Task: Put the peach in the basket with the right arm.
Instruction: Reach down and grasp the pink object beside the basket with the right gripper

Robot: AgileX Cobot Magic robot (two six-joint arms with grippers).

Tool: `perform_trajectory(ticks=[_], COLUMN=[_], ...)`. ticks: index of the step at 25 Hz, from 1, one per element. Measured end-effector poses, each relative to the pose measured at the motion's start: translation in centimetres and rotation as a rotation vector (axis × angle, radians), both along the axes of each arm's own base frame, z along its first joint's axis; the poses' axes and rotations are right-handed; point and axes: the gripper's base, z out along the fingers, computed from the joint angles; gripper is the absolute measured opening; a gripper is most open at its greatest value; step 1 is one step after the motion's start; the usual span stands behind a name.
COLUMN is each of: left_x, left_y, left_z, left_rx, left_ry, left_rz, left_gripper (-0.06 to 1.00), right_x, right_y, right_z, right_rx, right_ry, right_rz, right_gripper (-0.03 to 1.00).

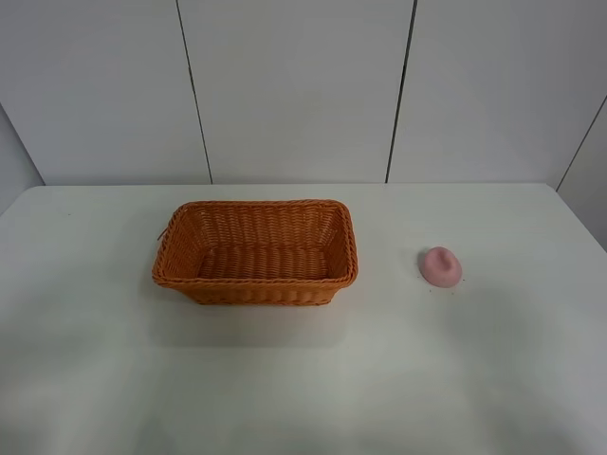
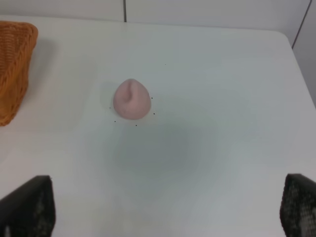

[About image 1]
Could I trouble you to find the pink peach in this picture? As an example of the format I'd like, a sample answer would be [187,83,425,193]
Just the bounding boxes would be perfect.
[418,246,463,288]

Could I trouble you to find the orange wicker basket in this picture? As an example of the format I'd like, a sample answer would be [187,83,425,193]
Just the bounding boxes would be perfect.
[152,199,359,306]

